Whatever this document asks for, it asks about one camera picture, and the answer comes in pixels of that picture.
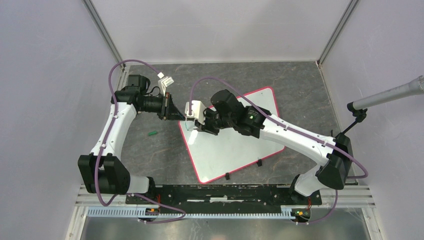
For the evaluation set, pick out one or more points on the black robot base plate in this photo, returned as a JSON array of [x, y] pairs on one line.
[[231, 198]]

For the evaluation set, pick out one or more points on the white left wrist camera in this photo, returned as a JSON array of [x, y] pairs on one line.
[[164, 82]]

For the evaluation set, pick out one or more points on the grey microphone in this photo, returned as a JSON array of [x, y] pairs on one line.
[[412, 88]]

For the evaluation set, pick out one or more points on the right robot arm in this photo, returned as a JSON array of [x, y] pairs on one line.
[[331, 154]]

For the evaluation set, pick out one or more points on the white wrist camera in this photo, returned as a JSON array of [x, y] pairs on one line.
[[164, 82], [194, 111]]

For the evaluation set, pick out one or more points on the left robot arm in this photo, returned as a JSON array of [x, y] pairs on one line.
[[102, 170]]

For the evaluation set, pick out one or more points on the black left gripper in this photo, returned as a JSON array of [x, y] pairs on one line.
[[168, 110]]

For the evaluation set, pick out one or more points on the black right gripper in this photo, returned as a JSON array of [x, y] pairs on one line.
[[206, 127]]

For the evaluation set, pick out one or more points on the black microphone tripod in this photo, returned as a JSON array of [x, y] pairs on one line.
[[359, 114]]

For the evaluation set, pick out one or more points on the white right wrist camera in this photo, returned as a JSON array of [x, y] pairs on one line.
[[194, 111]]

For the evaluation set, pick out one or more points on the aluminium front frame rail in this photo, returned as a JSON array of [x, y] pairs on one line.
[[352, 196]]

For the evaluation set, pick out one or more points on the pink framed whiteboard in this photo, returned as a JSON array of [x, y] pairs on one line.
[[214, 156]]

